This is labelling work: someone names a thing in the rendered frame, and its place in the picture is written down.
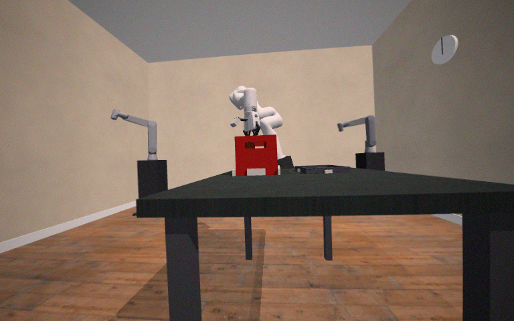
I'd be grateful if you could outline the red divided crate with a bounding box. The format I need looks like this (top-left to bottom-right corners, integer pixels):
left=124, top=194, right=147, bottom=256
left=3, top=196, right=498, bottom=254
left=235, top=134, right=278, bottom=176

